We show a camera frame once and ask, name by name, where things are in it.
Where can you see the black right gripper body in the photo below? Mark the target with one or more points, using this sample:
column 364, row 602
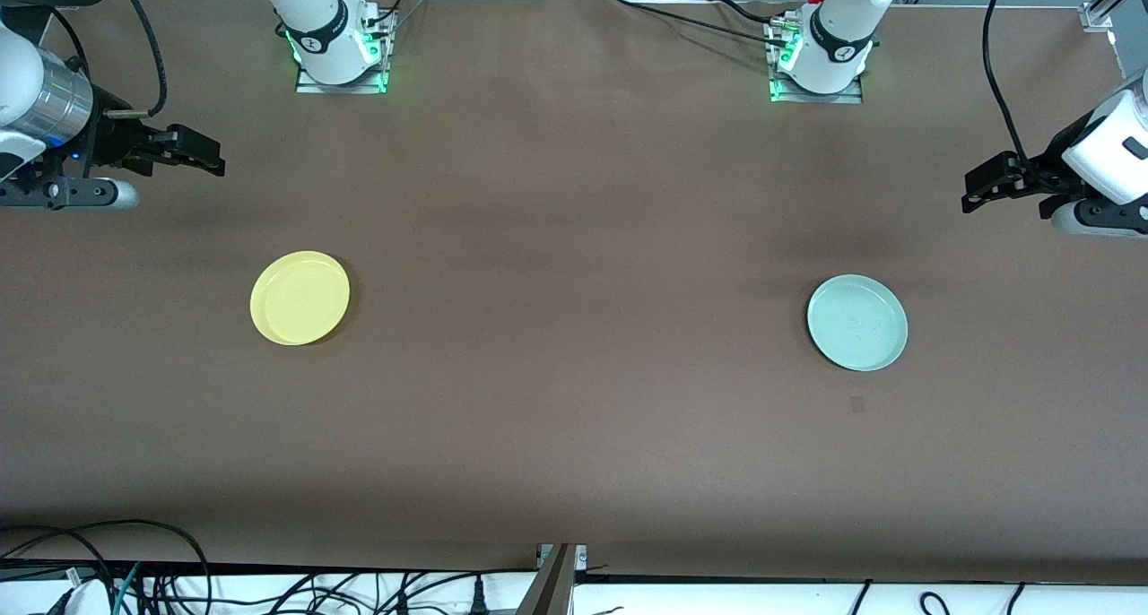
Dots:
column 114, row 140

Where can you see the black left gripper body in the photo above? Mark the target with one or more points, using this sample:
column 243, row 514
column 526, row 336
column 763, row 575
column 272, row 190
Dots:
column 1047, row 163

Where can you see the yellow plate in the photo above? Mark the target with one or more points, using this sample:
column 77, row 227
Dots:
column 300, row 298

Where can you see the pale green plate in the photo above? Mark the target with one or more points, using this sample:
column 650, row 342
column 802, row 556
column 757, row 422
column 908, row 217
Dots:
column 856, row 322

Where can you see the brown table cover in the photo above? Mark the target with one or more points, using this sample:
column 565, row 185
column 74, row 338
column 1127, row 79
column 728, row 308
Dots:
column 574, row 436

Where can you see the black power plug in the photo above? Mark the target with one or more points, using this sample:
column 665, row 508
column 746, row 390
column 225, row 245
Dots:
column 480, row 602

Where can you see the aluminium profile beam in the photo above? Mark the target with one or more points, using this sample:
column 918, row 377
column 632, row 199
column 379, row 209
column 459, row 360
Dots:
column 552, row 588

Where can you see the aluminium frame corner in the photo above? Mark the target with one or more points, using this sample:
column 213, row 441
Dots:
column 1099, row 14

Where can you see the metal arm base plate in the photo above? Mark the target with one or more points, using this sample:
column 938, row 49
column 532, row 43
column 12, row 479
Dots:
column 350, row 88
column 834, row 98

